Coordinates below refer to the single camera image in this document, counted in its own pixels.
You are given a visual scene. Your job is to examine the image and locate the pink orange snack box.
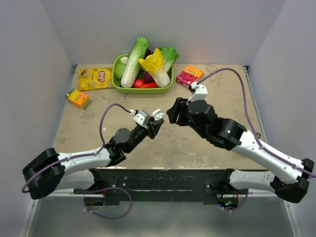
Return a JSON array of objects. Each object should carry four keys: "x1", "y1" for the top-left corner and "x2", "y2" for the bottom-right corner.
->
[{"x1": 176, "y1": 65, "x2": 204, "y2": 89}]

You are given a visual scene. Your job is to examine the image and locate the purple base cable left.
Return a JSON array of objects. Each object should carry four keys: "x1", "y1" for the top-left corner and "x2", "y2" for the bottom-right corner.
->
[{"x1": 83, "y1": 187, "x2": 133, "y2": 219}]

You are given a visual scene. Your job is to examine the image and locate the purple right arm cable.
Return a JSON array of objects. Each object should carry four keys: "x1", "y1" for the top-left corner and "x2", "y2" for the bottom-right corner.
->
[{"x1": 197, "y1": 68, "x2": 316, "y2": 179}]

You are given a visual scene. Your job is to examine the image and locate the red tomato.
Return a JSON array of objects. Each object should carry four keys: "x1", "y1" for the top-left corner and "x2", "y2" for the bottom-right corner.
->
[{"x1": 133, "y1": 79, "x2": 146, "y2": 88}]

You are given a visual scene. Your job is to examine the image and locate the green white napa cabbage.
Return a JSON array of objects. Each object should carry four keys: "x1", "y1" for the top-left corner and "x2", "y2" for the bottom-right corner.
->
[{"x1": 120, "y1": 37, "x2": 149, "y2": 88}]

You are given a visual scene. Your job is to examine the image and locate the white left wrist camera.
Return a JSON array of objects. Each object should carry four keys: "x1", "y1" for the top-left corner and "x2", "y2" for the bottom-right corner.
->
[{"x1": 129, "y1": 110, "x2": 151, "y2": 129}]

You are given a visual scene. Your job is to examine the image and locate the white earbud charging case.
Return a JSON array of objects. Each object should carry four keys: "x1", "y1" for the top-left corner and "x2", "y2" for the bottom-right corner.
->
[{"x1": 152, "y1": 109, "x2": 165, "y2": 121}]

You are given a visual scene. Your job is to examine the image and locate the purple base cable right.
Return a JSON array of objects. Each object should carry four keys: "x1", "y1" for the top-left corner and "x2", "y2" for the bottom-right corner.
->
[{"x1": 222, "y1": 189, "x2": 249, "y2": 213}]

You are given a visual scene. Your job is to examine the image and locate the green lettuce leaf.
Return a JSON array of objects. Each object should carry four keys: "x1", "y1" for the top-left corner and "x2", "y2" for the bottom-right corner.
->
[{"x1": 159, "y1": 46, "x2": 179, "y2": 72}]

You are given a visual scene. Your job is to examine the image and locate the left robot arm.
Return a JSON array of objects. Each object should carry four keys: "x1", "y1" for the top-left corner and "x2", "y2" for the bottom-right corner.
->
[{"x1": 22, "y1": 117, "x2": 164, "y2": 199}]

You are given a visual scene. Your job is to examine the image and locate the yellow Lays chips bag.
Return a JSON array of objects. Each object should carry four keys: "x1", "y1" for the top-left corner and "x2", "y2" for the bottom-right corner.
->
[{"x1": 78, "y1": 67, "x2": 114, "y2": 91}]

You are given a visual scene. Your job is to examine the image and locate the yellow white cabbage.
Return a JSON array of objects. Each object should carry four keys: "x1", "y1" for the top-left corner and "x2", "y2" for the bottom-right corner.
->
[{"x1": 139, "y1": 48, "x2": 170, "y2": 87}]

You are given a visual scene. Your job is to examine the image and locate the round green vegetable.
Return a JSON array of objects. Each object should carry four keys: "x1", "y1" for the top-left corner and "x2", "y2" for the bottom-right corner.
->
[{"x1": 114, "y1": 63, "x2": 126, "y2": 80}]

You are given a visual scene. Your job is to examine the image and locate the orange carrot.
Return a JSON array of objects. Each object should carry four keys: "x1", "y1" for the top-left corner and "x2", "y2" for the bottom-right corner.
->
[{"x1": 140, "y1": 82, "x2": 158, "y2": 88}]

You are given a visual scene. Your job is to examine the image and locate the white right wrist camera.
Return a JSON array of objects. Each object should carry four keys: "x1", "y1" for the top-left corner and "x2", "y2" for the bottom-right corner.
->
[{"x1": 188, "y1": 81, "x2": 208, "y2": 102}]

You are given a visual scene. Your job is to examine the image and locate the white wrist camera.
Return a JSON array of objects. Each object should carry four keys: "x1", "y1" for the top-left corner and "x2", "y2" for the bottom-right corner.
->
[
  {"x1": 129, "y1": 110, "x2": 151, "y2": 129},
  {"x1": 188, "y1": 81, "x2": 208, "y2": 102}
]

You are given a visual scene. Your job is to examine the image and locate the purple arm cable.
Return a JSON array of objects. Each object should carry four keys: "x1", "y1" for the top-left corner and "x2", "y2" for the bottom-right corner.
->
[
  {"x1": 21, "y1": 103, "x2": 134, "y2": 193},
  {"x1": 197, "y1": 68, "x2": 316, "y2": 179}
]

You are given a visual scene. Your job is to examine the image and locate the green plastic basket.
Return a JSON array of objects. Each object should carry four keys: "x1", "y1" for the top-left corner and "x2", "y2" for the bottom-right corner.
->
[{"x1": 112, "y1": 67, "x2": 174, "y2": 94}]

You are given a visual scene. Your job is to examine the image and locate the purple onion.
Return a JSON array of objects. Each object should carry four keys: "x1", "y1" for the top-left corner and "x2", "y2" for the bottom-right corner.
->
[{"x1": 143, "y1": 72, "x2": 154, "y2": 83}]

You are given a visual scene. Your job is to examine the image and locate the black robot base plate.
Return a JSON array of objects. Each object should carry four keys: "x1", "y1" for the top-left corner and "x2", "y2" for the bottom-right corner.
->
[{"x1": 74, "y1": 168, "x2": 237, "y2": 205}]

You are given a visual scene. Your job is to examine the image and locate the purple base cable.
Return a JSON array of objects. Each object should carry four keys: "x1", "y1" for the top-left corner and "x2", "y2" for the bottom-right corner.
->
[
  {"x1": 222, "y1": 189, "x2": 249, "y2": 213},
  {"x1": 83, "y1": 187, "x2": 133, "y2": 219}
]

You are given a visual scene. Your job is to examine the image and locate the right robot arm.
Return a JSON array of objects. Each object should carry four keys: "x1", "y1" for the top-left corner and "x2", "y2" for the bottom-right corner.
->
[{"x1": 167, "y1": 97, "x2": 314, "y2": 203}]

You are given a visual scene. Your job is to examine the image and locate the orange yellow sponge pack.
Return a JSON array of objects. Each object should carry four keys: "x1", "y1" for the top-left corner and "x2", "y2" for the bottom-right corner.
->
[{"x1": 65, "y1": 88, "x2": 92, "y2": 110}]

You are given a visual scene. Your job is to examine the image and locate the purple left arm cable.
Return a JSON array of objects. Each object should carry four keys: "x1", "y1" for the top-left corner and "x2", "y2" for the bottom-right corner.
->
[{"x1": 21, "y1": 103, "x2": 134, "y2": 193}]

